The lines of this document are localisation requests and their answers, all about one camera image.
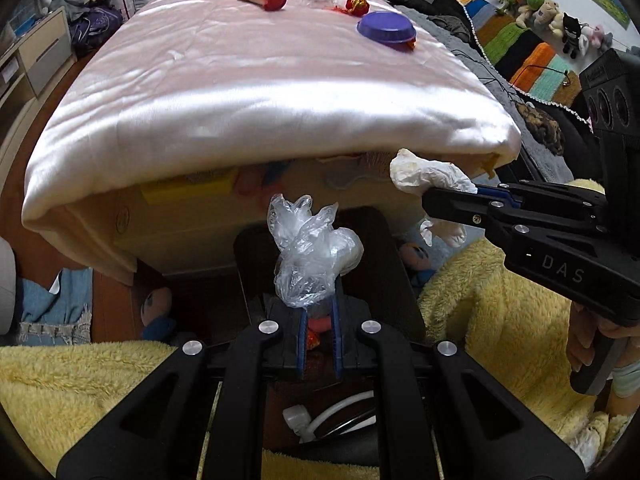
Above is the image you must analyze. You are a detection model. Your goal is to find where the clear plastic wrap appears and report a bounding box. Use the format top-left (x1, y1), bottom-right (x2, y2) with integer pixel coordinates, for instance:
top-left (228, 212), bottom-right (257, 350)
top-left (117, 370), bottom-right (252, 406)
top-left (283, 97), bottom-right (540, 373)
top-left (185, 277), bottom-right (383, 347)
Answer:
top-left (267, 194), bottom-right (363, 309)

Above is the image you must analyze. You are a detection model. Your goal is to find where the white tissue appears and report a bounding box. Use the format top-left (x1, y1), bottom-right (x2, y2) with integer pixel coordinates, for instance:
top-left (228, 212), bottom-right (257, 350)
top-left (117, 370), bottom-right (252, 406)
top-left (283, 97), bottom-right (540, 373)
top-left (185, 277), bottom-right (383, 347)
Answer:
top-left (388, 147), bottom-right (478, 248)

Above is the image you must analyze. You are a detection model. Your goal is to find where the purple plastic bowl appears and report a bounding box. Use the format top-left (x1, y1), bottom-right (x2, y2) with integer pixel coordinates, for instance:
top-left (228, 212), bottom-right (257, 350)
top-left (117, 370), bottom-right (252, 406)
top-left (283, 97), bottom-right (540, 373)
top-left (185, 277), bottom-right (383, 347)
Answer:
top-left (357, 11), bottom-right (416, 48)

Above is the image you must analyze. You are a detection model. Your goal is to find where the red tasselled ornament ball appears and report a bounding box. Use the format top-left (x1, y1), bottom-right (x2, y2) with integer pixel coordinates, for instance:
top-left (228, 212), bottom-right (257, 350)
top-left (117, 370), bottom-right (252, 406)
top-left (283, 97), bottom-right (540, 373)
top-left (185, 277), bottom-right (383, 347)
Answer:
top-left (333, 0), bottom-right (370, 18)

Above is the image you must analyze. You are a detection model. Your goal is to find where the pink red plastic cone toy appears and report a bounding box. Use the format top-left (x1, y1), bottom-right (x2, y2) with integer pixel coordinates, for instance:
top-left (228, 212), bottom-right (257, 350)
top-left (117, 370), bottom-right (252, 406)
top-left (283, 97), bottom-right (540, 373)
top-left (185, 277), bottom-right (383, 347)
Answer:
top-left (308, 315), bottom-right (332, 334)

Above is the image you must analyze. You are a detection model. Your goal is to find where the red orange wrapper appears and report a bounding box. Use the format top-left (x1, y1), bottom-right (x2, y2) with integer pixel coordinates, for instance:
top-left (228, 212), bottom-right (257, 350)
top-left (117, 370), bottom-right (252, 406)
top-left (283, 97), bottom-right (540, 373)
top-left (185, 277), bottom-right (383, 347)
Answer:
top-left (304, 330), bottom-right (334, 380)

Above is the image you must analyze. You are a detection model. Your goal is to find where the person's right hand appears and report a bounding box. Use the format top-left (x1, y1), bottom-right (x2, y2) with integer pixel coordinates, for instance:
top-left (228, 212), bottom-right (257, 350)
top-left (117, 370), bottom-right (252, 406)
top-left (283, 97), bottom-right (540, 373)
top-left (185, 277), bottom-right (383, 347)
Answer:
top-left (566, 303), bottom-right (640, 413)

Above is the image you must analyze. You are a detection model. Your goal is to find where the dark sofa with grey throw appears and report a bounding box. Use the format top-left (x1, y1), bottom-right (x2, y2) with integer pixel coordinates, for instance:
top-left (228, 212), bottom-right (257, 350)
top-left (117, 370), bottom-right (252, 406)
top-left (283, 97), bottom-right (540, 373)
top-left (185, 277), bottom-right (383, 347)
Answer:
top-left (385, 0), bottom-right (573, 183)

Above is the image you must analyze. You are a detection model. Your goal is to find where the yellow fluffy rug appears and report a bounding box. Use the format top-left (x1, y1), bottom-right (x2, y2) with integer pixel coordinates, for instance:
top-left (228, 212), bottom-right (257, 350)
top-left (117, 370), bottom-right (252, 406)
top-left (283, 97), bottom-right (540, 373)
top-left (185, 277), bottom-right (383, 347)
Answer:
top-left (1, 238), bottom-right (630, 472)

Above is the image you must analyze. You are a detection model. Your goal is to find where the striped crochet blanket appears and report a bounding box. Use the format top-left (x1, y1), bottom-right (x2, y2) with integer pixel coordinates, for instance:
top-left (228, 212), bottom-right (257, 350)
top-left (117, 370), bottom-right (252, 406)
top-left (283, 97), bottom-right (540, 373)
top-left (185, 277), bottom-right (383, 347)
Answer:
top-left (456, 0), bottom-right (582, 107)

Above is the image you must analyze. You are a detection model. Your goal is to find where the row of plush toys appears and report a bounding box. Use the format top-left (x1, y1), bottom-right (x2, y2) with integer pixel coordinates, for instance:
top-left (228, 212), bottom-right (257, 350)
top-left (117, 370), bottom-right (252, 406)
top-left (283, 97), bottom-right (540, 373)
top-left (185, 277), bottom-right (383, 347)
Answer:
top-left (500, 0), bottom-right (622, 58)

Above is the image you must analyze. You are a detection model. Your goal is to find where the pink satin table cloth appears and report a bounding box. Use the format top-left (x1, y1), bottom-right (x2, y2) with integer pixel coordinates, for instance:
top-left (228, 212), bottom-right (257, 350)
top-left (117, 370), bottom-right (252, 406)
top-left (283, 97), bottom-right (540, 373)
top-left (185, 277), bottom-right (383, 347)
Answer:
top-left (22, 0), bottom-right (521, 232)

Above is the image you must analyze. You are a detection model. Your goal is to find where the white cylindrical bin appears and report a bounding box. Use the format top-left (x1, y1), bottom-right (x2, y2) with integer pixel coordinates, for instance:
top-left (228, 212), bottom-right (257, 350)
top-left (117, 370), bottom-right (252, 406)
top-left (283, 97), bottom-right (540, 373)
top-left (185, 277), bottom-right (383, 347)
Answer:
top-left (0, 238), bottom-right (16, 336)

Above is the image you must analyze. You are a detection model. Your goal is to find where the purple bag on floor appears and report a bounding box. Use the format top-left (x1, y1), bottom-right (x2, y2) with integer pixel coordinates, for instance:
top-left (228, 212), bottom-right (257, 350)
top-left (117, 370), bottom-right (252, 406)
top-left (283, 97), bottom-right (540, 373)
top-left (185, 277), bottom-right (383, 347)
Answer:
top-left (70, 6), bottom-right (122, 58)

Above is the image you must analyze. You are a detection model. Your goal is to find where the beige tv cabinet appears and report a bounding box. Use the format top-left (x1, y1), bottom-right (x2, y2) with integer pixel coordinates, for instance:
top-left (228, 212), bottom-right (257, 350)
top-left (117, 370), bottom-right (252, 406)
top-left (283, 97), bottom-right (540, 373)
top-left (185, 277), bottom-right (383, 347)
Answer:
top-left (1, 8), bottom-right (77, 180)

